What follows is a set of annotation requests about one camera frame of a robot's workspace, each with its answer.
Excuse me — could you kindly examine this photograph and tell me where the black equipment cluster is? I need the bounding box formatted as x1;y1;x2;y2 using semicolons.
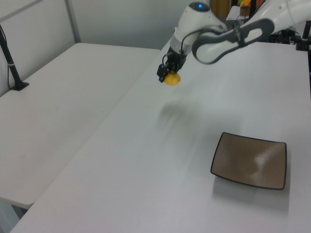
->
267;28;297;45

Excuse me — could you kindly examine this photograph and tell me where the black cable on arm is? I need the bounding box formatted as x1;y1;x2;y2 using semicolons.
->
180;28;205;53

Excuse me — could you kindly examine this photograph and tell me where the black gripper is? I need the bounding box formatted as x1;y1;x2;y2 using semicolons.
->
156;49;188;83

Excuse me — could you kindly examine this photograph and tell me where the grey metal partition post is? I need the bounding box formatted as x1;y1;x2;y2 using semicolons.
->
65;0;82;44

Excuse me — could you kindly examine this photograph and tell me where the brown wooden board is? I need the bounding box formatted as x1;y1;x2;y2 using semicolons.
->
210;0;230;18

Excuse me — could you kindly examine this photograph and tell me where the black camera stand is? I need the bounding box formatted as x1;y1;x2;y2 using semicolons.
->
294;19;311;51

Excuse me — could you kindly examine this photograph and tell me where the black pole with base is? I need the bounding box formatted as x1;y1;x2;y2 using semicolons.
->
0;24;30;92

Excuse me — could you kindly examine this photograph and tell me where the square brown ceramic plate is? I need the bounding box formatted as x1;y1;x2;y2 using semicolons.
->
210;132;288;191

